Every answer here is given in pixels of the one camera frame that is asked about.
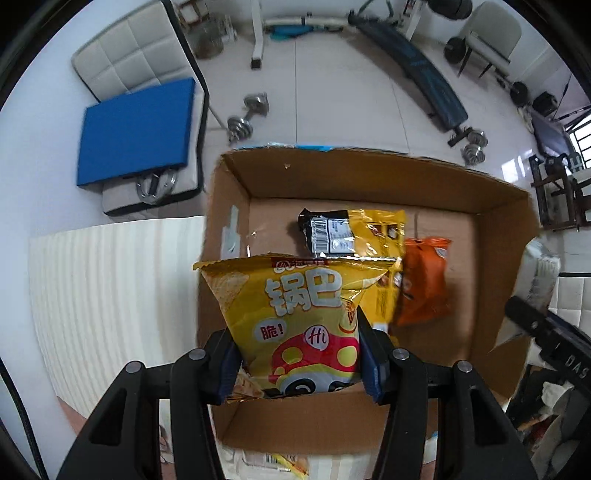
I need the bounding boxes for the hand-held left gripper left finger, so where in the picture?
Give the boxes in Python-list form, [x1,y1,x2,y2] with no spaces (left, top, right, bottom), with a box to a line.
[55,327,243,480]

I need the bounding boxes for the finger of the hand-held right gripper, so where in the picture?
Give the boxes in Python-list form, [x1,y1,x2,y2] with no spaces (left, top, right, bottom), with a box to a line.
[505,295,562,345]

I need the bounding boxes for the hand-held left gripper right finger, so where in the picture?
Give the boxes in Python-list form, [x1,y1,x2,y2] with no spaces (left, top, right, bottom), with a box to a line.
[355,308,540,480]

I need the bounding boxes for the yellow snack bag red car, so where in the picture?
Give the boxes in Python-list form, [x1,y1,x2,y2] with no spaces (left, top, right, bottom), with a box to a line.
[192,254,403,401]

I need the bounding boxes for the brown cardboard box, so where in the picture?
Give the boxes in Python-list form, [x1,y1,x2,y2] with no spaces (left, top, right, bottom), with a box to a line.
[198,147,541,455]

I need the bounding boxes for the white crumpled bag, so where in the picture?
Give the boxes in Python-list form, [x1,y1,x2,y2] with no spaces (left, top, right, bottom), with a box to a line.
[540,382,591,462]

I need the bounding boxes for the white quilted chair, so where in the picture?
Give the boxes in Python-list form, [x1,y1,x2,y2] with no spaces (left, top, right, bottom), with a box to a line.
[71,0,209,217]
[549,274,591,326]

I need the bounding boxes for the white yellow snack packet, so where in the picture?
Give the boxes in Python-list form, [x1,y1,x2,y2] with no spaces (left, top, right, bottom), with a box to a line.
[231,450,311,480]

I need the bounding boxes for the small orange snack bag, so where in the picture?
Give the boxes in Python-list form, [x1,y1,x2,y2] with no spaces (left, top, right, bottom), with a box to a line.
[394,236,454,328]

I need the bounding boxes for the dark wooden chair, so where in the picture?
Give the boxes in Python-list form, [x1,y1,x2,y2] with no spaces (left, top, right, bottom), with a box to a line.
[529,154,591,232]

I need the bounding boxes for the white ribbed mat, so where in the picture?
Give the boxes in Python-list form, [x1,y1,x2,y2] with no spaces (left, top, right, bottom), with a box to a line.
[28,215,209,418]

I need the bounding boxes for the yellow and black snack bag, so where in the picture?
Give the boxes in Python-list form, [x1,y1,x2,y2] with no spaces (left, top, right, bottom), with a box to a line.
[295,208,407,333]

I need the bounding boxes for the chrome dumbbell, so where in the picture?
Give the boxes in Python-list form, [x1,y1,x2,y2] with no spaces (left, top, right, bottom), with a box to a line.
[448,129,489,165]
[226,92,271,142]

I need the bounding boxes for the black monitor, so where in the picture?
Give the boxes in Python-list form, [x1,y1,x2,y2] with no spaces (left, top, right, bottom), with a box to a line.
[530,111,570,157]

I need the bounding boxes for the black speaker box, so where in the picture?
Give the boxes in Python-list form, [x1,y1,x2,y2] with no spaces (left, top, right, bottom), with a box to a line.
[532,92,560,117]

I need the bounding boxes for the blue foam pad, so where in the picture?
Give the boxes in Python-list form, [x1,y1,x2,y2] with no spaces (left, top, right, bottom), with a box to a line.
[76,78,197,188]

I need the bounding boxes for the dark blue sit-up bench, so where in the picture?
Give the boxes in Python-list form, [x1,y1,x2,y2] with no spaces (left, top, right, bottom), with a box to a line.
[348,11,470,134]

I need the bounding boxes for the black barbell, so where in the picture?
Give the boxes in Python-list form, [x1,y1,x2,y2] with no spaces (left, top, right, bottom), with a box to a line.
[443,36,530,103]

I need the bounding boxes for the beige chair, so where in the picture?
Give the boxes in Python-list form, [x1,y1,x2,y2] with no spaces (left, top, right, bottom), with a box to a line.
[457,0,523,78]

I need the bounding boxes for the glass jar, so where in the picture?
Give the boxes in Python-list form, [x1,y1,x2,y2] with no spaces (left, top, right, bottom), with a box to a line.
[194,17,237,59]

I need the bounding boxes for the blue twist disc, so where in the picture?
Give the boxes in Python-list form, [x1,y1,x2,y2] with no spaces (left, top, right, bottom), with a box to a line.
[269,23,315,41]

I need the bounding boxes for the steel ring plate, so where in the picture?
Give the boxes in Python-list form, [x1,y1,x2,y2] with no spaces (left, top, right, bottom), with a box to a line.
[136,168,177,205]

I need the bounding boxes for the black cable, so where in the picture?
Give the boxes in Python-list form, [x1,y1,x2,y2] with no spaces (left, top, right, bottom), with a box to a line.
[0,357,49,480]

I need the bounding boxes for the white exercise frame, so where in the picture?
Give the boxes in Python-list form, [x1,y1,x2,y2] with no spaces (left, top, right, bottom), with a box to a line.
[249,0,352,71]

